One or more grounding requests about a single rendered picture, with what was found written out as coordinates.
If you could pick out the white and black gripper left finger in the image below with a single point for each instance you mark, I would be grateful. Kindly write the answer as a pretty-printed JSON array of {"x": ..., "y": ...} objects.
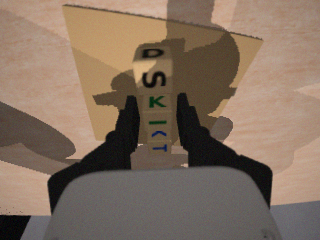
[{"x": 113, "y": 154}]

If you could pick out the tan flat mat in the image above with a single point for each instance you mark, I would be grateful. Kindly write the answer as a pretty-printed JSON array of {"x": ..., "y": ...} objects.
[{"x": 208, "y": 64}]

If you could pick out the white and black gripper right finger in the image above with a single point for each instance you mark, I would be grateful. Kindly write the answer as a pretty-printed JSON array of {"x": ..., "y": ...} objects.
[{"x": 204, "y": 150}]

